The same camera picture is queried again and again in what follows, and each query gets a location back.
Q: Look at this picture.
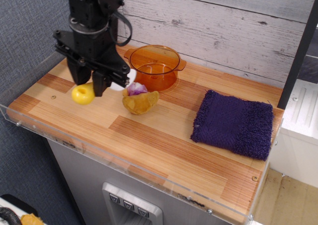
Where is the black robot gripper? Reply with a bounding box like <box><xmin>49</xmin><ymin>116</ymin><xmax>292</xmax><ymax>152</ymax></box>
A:
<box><xmin>53</xmin><ymin>17</ymin><xmax>130</xmax><ymax>97</ymax></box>

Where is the yellow handled toy knife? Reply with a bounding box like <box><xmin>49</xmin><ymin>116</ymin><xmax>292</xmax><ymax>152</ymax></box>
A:
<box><xmin>71</xmin><ymin>68</ymin><xmax>138</xmax><ymax>105</ymax></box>

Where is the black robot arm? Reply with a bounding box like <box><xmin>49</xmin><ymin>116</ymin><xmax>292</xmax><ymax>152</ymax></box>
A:
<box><xmin>53</xmin><ymin>0</ymin><xmax>132</xmax><ymax>97</ymax></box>

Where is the purple folded towel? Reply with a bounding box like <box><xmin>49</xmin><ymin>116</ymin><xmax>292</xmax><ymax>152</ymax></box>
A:
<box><xmin>190</xmin><ymin>90</ymin><xmax>274</xmax><ymax>161</ymax></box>

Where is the plush taco toy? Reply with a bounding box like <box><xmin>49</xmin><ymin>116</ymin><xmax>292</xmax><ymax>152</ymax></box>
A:
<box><xmin>122</xmin><ymin>82</ymin><xmax>159</xmax><ymax>115</ymax></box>

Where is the orange transparent plastic pot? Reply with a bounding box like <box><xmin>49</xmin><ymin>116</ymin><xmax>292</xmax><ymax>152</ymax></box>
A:
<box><xmin>124</xmin><ymin>45</ymin><xmax>187</xmax><ymax>91</ymax></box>

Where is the grey toy fridge cabinet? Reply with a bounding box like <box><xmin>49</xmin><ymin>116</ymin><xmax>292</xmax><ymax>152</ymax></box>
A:
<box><xmin>47</xmin><ymin>138</ymin><xmax>224</xmax><ymax>225</ymax></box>

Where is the clear acrylic table guard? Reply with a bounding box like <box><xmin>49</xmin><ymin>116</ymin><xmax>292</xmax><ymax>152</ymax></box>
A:
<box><xmin>0</xmin><ymin>33</ymin><xmax>285</xmax><ymax>225</ymax></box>

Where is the silver dispenser panel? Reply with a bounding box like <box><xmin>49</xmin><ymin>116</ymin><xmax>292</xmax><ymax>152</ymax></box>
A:
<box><xmin>102</xmin><ymin>182</ymin><xmax>163</xmax><ymax>225</ymax></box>

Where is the yellow plush toy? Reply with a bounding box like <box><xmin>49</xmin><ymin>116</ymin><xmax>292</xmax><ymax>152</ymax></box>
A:
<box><xmin>20</xmin><ymin>214</ymin><xmax>44</xmax><ymax>225</ymax></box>

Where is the white toy sink counter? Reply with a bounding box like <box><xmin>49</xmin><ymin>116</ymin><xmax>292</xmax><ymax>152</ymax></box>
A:
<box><xmin>269</xmin><ymin>79</ymin><xmax>318</xmax><ymax>187</ymax></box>

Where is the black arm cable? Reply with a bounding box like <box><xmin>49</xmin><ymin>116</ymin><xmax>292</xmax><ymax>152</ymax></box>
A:
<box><xmin>109</xmin><ymin>10</ymin><xmax>133</xmax><ymax>47</ymax></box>

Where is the black corrugated hose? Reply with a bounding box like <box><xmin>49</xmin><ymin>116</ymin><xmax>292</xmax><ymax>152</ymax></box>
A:
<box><xmin>0</xmin><ymin>207</ymin><xmax>22</xmax><ymax>225</ymax></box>

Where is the black vertical post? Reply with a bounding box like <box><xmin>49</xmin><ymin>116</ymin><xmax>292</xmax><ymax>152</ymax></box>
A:
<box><xmin>277</xmin><ymin>0</ymin><xmax>318</xmax><ymax>109</ymax></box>

